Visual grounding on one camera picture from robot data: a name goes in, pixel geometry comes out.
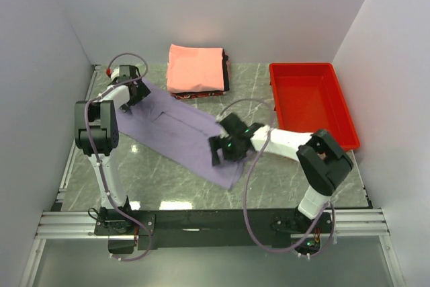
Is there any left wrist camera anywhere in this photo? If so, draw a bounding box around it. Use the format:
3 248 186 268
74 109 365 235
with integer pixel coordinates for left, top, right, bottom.
105 67 120 80

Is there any black folded t-shirt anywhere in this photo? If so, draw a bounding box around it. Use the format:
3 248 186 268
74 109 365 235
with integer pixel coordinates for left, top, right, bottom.
169 49 232 95

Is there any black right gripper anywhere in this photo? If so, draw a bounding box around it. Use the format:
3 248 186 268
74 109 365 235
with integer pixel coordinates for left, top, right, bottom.
208 134 247 168

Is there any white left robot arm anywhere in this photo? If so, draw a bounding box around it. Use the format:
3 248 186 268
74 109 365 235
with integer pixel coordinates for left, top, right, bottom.
75 65 151 210

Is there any lavender t-shirt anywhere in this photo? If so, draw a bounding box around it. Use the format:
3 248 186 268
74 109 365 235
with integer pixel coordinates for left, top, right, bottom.
116 81 244 190

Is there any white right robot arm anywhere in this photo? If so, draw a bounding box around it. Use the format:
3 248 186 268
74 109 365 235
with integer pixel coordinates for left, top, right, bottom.
208 113 353 233

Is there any red patterned folded t-shirt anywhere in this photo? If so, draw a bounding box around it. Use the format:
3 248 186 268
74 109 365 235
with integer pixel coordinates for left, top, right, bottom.
170 91 226 99

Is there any red plastic bin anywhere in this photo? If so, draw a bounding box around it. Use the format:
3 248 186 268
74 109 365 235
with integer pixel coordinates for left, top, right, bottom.
269 63 361 151

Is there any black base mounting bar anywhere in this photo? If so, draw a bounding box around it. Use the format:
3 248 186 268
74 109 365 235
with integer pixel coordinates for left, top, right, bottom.
94 208 332 250

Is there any dusty pink folded t-shirt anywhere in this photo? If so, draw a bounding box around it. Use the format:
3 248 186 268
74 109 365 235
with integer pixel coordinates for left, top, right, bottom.
226 60 231 78

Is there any aluminium frame rail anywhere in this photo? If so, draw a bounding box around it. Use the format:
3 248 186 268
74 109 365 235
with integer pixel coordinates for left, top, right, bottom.
18 64 392 287

